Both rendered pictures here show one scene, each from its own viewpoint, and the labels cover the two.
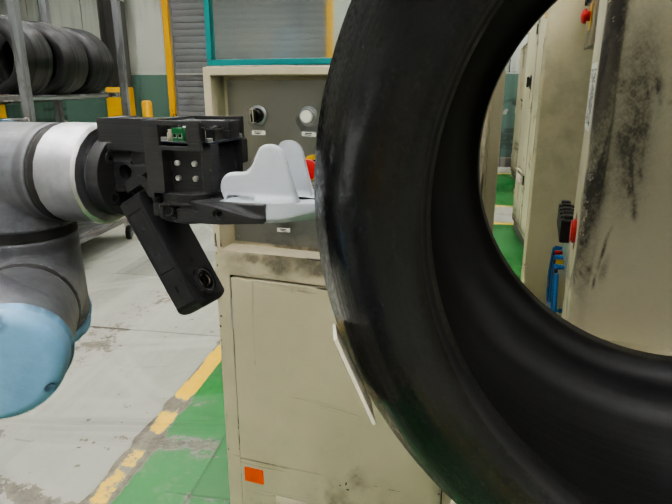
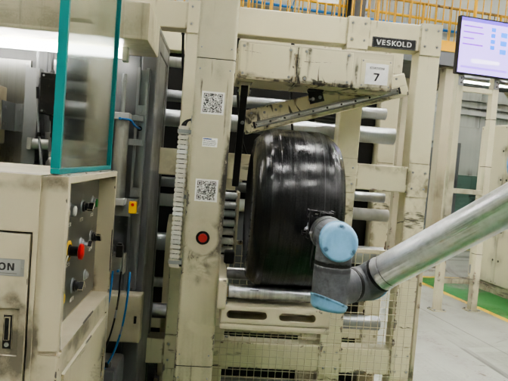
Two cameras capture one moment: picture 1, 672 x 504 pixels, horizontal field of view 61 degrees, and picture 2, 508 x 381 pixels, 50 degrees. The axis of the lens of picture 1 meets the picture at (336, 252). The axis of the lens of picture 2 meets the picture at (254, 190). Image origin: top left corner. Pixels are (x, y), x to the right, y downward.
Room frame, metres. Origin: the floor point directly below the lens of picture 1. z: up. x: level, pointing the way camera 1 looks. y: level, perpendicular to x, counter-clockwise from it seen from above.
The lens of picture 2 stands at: (1.26, 1.42, 1.33)
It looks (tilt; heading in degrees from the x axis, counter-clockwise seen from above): 3 degrees down; 246
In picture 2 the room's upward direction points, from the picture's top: 5 degrees clockwise
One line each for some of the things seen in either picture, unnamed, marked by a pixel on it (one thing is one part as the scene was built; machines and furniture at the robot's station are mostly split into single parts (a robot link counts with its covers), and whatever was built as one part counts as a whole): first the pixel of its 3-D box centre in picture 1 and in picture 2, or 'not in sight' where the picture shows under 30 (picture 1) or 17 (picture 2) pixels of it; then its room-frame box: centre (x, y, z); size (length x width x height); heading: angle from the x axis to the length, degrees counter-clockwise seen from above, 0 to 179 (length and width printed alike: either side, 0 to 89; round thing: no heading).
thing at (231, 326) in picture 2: not in sight; (269, 312); (0.41, -0.29, 0.80); 0.37 x 0.36 x 0.02; 71
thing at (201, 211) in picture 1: (221, 208); not in sight; (0.45, 0.09, 1.14); 0.09 x 0.05 x 0.02; 71
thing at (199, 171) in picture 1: (170, 168); (321, 227); (0.49, 0.14, 1.16); 0.12 x 0.08 x 0.09; 71
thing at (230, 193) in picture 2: not in sight; (213, 224); (0.49, -0.72, 1.05); 0.20 x 0.15 x 0.30; 161
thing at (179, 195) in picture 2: not in sight; (180, 196); (0.75, -0.36, 1.19); 0.05 x 0.04 x 0.48; 71
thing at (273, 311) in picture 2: not in sight; (274, 313); (0.46, -0.16, 0.84); 0.36 x 0.09 x 0.06; 161
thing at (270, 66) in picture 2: not in sight; (311, 71); (0.19, -0.53, 1.71); 0.61 x 0.25 x 0.15; 161
